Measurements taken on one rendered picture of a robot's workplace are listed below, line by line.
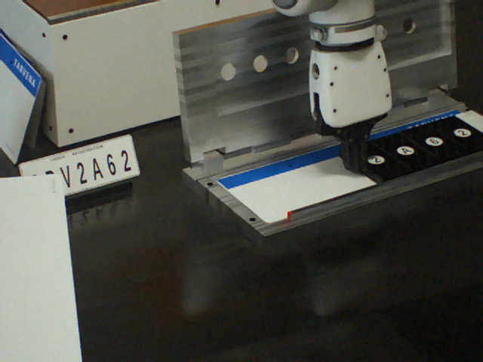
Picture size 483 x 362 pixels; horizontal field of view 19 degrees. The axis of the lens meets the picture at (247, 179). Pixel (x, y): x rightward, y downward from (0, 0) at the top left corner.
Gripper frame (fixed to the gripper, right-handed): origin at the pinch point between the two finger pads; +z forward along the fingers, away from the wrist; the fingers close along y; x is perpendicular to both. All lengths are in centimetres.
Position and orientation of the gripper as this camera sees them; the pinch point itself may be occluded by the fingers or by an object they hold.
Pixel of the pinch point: (354, 155)
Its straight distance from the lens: 191.9
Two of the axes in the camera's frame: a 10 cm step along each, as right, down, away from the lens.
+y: 8.5, -2.5, 4.6
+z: 1.1, 9.4, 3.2
